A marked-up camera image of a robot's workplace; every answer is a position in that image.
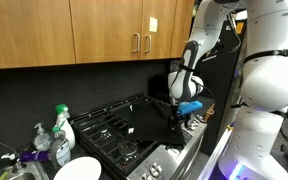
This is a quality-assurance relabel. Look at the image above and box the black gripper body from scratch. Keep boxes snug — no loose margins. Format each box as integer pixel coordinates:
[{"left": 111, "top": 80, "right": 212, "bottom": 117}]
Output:
[{"left": 171, "top": 111, "right": 190, "bottom": 129}]

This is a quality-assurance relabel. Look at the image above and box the black towel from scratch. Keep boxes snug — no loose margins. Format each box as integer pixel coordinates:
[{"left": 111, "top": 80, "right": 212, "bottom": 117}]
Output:
[{"left": 125, "top": 99, "right": 187, "bottom": 146}]

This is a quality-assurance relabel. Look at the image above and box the wooden base cabinet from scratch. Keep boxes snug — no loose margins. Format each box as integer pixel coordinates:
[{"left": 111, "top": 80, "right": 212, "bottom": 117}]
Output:
[{"left": 203, "top": 103, "right": 217, "bottom": 123}]

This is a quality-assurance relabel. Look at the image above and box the black microwave oven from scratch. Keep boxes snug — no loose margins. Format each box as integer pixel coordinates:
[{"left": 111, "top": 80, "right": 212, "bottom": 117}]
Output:
[{"left": 147, "top": 73, "right": 172, "bottom": 103}]

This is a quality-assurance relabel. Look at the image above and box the stainless steel gas stove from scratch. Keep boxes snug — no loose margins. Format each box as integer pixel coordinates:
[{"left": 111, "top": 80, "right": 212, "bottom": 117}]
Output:
[{"left": 69, "top": 94, "right": 209, "bottom": 180}]

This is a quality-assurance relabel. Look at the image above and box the yellow sticky note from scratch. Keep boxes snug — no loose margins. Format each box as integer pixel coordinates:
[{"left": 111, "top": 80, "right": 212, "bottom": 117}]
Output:
[{"left": 149, "top": 16, "right": 159, "bottom": 33}]

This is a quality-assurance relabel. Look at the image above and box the yellow label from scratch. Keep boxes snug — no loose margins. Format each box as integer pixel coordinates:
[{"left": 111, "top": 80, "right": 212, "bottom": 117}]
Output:
[{"left": 236, "top": 21, "right": 244, "bottom": 34}]

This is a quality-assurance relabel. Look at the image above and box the white plate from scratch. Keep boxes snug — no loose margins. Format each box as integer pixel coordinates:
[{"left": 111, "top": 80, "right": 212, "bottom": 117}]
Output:
[{"left": 53, "top": 156, "right": 103, "bottom": 180}]

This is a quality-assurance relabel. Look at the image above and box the white spray bottle green trigger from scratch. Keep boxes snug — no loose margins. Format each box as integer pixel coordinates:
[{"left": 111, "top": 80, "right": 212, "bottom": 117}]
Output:
[{"left": 54, "top": 103, "right": 77, "bottom": 150}]

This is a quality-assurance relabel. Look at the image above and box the clear dish soap bottle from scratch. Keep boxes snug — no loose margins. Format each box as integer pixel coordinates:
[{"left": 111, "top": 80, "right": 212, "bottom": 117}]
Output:
[{"left": 49, "top": 125, "right": 72, "bottom": 170}]

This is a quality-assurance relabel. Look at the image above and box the clear soap pump dispenser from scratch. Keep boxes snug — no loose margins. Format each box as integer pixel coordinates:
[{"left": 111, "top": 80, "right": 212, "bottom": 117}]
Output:
[{"left": 33, "top": 122, "right": 52, "bottom": 152}]

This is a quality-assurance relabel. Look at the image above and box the purple bottle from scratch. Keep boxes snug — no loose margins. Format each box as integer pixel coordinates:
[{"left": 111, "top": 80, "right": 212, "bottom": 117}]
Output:
[{"left": 19, "top": 149, "right": 52, "bottom": 163}]

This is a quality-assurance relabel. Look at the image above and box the stainless steel sink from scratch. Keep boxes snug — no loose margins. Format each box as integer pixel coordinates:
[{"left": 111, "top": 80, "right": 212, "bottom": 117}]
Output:
[{"left": 0, "top": 161, "right": 50, "bottom": 180}]

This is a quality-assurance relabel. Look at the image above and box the chrome faucet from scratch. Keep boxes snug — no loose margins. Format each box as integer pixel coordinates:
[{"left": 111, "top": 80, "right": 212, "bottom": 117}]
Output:
[{"left": 0, "top": 152, "right": 27, "bottom": 174}]

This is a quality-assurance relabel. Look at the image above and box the aluminium frame rail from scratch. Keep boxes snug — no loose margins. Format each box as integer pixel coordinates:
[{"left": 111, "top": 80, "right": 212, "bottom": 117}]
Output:
[{"left": 197, "top": 124, "right": 235, "bottom": 180}]

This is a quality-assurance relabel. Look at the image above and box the metal cabinet door handle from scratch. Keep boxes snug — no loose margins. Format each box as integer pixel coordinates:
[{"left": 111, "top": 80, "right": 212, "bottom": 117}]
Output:
[
  {"left": 144, "top": 34, "right": 152, "bottom": 55},
  {"left": 132, "top": 32, "right": 141, "bottom": 54}
]

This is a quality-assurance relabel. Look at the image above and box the wooden wall cabinet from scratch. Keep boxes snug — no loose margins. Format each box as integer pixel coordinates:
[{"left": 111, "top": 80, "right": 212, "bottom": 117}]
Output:
[{"left": 0, "top": 0, "right": 197, "bottom": 71}]

